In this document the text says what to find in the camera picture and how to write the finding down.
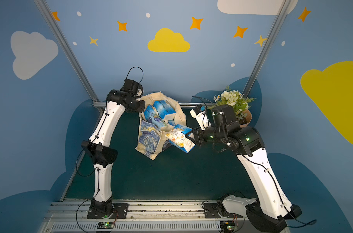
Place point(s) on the floral tissue pack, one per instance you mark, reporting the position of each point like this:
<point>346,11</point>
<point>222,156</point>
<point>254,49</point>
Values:
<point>177,136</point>

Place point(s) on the left aluminium frame post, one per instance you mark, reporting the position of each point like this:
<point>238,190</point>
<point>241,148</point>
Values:
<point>57,32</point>

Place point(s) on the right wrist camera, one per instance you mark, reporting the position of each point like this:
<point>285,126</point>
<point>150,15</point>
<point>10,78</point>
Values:
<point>199,113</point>

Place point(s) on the cream canvas tote bag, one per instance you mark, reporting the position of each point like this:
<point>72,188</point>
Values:
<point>152,140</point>

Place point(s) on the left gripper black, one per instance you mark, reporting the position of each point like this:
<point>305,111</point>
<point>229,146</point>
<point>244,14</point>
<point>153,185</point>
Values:
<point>138,105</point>

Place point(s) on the pink pot with flowers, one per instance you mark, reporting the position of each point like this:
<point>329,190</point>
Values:
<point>239,103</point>

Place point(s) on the aluminium front rail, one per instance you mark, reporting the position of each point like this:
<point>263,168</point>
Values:
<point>144,216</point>

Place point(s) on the right aluminium frame post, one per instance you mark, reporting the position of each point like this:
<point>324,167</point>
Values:
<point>271,37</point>

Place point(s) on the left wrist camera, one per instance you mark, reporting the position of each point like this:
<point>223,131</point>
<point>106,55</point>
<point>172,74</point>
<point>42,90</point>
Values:
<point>139,93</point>

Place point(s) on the rear aluminium frame bar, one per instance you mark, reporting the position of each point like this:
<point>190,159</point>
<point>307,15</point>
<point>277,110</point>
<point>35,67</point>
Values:
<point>182,104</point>

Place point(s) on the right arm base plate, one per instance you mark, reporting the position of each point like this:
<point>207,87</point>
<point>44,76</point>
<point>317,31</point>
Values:
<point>215,210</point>

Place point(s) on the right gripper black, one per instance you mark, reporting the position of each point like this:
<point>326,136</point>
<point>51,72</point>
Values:
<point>196,137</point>

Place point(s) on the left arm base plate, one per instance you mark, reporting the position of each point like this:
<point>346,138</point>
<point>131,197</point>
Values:
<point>118,210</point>

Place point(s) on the left controller board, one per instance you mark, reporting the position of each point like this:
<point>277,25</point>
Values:
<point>105,225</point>

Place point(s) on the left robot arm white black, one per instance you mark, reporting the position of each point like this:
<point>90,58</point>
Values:
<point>128,98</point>

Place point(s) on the controller board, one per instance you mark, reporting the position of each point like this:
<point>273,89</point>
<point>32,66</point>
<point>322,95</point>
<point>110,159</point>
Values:
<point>105,225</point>
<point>227,227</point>

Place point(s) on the blue tissue pack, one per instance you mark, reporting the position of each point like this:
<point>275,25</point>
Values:
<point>149,111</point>
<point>165,110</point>

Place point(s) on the aluminium frame post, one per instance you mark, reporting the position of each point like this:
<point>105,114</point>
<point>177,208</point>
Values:
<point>57,32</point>
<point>271,37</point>

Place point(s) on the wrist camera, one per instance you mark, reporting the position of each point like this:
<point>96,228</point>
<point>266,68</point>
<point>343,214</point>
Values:
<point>199,113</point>
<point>139,93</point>

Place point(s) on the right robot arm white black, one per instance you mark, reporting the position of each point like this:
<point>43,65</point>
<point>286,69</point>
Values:
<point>270,210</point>

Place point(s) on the right controller board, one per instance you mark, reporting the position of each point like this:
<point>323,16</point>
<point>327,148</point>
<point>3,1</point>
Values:
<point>227,227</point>

